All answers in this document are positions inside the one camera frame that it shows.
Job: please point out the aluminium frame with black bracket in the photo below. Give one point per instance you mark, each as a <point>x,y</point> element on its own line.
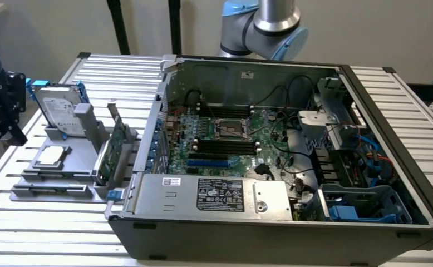
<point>430,91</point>

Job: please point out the green RAM stick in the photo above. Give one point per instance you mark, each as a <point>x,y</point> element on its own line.
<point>54,174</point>
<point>49,190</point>

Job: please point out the black RAM slot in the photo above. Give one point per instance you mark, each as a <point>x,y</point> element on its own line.
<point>226,114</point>
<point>226,147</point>
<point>226,141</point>
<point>225,106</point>
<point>226,150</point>
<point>226,144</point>
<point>225,109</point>

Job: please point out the blue expansion slot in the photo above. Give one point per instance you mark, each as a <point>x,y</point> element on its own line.
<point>208,163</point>

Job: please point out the green graphics card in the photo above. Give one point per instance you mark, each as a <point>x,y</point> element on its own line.
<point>113,150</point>

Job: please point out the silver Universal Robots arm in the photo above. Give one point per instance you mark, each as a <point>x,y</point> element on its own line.
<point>268,25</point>

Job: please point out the silver hard disk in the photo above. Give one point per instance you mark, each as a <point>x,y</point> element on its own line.
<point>58,111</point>

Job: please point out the silver CPU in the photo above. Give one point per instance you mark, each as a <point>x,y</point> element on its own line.
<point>54,154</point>

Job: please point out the silver CPU socket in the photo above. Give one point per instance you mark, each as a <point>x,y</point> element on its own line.
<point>232,129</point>

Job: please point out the grey parts rack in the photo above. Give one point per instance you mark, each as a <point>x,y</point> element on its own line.
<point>82,192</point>

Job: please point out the blue disk bracket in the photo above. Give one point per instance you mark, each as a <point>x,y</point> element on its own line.
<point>82,93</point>

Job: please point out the blue case latch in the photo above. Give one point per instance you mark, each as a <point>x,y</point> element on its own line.
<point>116,194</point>

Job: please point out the open black PC case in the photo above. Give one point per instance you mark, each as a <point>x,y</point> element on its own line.
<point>239,239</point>

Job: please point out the grey-blue plastic disk bay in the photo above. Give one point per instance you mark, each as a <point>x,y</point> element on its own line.
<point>376,200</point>

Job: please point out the black expansion slot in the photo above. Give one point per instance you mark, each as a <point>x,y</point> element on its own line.
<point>197,170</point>

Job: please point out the silver power supply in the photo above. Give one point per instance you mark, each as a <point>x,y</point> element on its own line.
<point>186,200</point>

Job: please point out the blue plastic bay clip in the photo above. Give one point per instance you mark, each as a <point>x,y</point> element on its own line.
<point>344,213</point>

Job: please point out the black pole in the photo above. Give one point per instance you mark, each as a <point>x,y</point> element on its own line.
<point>176,25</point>
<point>120,25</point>

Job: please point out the grey fan shroud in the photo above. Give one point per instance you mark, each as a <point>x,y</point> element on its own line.
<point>313,119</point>

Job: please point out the green motherboard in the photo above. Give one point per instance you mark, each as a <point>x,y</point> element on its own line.
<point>272,139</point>

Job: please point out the silver metal disk bay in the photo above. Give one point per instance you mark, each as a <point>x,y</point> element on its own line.
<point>335,116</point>

